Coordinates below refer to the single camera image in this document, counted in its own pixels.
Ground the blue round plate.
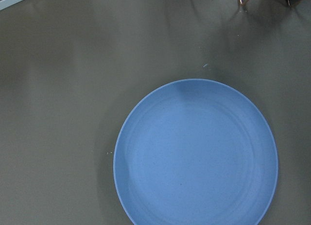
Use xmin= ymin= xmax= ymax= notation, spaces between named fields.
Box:
xmin=113 ymin=79 xmax=278 ymax=225

